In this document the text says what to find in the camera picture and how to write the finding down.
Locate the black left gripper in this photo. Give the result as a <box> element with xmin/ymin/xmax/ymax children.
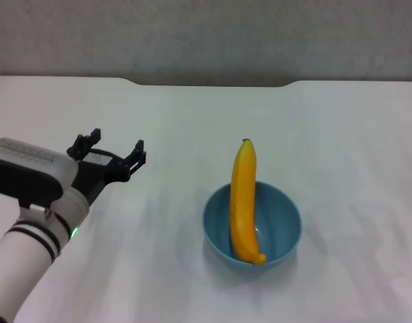
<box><xmin>67</xmin><ymin>127</ymin><xmax>147</xmax><ymax>205</ymax></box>

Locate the yellow banana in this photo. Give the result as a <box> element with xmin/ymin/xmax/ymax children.
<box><xmin>230</xmin><ymin>138</ymin><xmax>267</xmax><ymax>266</ymax></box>

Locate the blue bowl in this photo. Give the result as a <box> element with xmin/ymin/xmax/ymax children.
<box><xmin>202</xmin><ymin>180</ymin><xmax>303</xmax><ymax>273</ymax></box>

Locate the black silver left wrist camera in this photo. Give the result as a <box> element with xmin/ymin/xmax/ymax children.
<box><xmin>0</xmin><ymin>137</ymin><xmax>80</xmax><ymax>208</ymax></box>

